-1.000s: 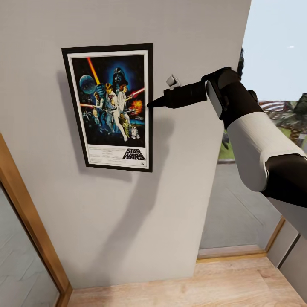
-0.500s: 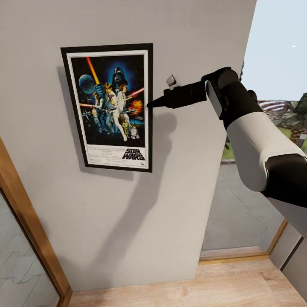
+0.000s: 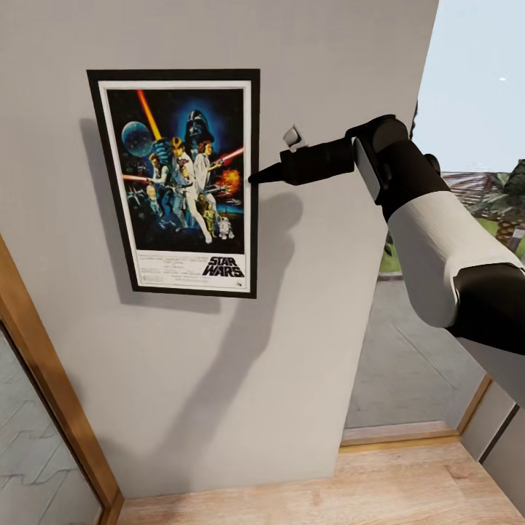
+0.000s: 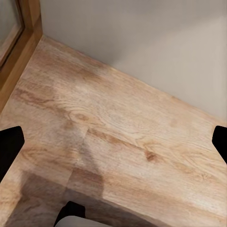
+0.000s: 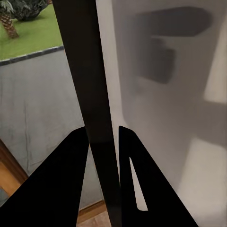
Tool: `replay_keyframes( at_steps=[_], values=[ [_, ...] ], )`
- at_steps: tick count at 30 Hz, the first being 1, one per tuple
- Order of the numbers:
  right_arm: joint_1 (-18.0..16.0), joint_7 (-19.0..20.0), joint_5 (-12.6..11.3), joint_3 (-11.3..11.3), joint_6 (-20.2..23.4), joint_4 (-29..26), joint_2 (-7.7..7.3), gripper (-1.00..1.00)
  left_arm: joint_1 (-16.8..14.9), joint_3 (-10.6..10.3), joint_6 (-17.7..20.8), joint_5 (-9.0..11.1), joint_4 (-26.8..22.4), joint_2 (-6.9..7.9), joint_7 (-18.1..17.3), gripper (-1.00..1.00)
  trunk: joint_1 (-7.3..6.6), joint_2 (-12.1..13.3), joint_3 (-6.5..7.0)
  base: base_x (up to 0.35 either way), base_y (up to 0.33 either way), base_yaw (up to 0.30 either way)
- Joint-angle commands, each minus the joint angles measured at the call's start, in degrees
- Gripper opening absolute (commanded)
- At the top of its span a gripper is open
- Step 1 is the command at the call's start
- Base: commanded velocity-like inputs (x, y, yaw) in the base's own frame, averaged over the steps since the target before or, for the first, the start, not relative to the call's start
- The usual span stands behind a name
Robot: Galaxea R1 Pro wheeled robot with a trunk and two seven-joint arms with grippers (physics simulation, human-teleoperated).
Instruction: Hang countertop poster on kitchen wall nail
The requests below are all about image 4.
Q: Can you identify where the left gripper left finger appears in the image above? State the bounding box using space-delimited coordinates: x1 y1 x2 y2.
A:
0 126 25 182

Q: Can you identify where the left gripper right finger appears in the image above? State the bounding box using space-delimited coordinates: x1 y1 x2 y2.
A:
212 126 227 164

